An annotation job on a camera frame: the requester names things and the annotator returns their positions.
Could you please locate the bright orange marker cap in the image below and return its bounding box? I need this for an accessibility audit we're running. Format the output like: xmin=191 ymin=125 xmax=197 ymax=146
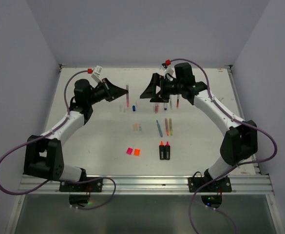
xmin=134 ymin=149 xmax=140 ymax=156

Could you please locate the black pink marker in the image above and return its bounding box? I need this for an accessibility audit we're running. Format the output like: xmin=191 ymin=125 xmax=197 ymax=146
xmin=165 ymin=141 xmax=171 ymax=160

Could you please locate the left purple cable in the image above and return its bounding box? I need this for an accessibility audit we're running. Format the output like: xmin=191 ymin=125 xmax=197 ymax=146
xmin=0 ymin=68 xmax=117 ymax=211

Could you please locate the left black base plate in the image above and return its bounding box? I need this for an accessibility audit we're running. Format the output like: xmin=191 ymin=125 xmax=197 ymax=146
xmin=59 ymin=177 xmax=103 ymax=193

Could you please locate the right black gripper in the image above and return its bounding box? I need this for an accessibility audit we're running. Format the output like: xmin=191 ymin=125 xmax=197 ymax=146
xmin=140 ymin=72 xmax=184 ymax=102

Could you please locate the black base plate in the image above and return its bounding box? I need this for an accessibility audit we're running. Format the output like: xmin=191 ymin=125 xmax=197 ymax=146
xmin=59 ymin=177 xmax=103 ymax=193
xmin=188 ymin=177 xmax=232 ymax=193

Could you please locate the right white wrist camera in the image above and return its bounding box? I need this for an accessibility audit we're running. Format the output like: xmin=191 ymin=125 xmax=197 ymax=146
xmin=161 ymin=65 xmax=174 ymax=78

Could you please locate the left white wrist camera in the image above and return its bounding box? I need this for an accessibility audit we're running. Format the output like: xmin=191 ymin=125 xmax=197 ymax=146
xmin=91 ymin=65 xmax=102 ymax=83

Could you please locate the aluminium front rail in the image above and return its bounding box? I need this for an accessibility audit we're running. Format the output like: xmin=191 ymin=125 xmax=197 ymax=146
xmin=18 ymin=174 xmax=274 ymax=195

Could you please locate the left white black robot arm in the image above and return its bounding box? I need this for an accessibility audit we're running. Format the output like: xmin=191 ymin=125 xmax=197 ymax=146
xmin=23 ymin=78 xmax=128 ymax=192

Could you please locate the black orange marker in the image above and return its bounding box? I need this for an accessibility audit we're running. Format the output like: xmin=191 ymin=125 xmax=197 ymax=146
xmin=159 ymin=141 xmax=165 ymax=160

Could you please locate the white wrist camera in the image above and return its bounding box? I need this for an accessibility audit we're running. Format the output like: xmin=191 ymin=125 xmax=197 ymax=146
xmin=91 ymin=65 xmax=102 ymax=83
xmin=161 ymin=65 xmax=174 ymax=78

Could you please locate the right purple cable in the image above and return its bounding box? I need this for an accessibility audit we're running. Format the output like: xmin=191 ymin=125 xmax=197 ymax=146
xmin=165 ymin=58 xmax=278 ymax=234

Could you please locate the purple cable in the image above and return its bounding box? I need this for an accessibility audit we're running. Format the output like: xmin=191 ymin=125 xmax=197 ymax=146
xmin=0 ymin=68 xmax=117 ymax=211
xmin=165 ymin=58 xmax=278 ymax=234

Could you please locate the yellow highlighter pen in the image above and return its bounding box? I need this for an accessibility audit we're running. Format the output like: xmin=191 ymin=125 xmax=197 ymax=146
xmin=169 ymin=118 xmax=173 ymax=136

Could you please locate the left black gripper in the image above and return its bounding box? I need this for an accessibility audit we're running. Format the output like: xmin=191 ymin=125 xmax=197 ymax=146
xmin=87 ymin=78 xmax=128 ymax=105

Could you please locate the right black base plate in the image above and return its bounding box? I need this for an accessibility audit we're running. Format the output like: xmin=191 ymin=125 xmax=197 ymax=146
xmin=188 ymin=177 xmax=232 ymax=193

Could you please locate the light blue highlighter pen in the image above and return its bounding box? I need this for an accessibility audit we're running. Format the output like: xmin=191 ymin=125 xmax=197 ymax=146
xmin=156 ymin=120 xmax=163 ymax=137

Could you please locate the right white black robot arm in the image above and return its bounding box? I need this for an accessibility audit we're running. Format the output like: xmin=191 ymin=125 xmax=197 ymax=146
xmin=140 ymin=61 xmax=258 ymax=192

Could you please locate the orange highlighter pen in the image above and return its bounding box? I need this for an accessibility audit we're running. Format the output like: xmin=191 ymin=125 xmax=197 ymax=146
xmin=165 ymin=118 xmax=170 ymax=136

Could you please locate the pink marker cap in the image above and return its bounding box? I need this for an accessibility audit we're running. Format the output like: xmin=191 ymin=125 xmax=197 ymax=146
xmin=126 ymin=147 xmax=133 ymax=155

